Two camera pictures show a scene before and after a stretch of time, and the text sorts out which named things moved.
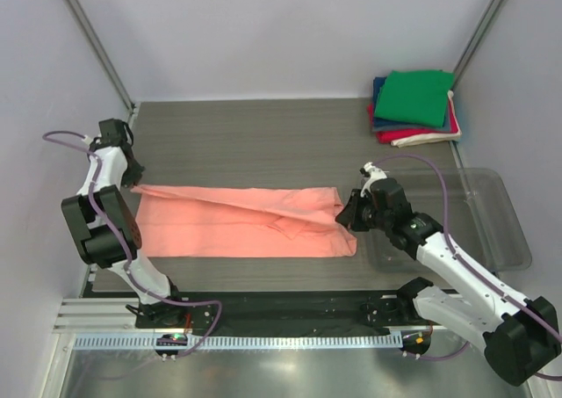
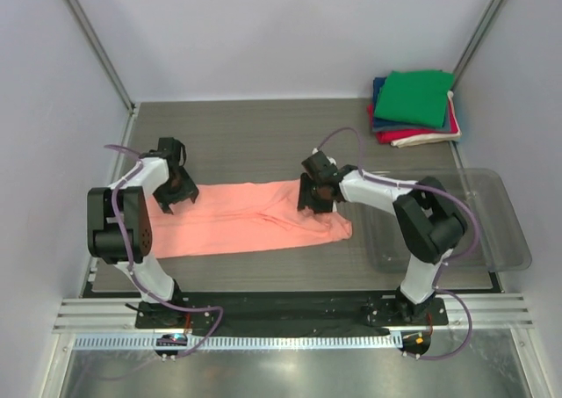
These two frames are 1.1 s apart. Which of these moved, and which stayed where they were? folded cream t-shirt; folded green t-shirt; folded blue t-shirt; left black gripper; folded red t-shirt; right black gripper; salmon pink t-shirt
Moved: left black gripper; salmon pink t-shirt; right black gripper
Stayed: folded cream t-shirt; folded green t-shirt; folded red t-shirt; folded blue t-shirt
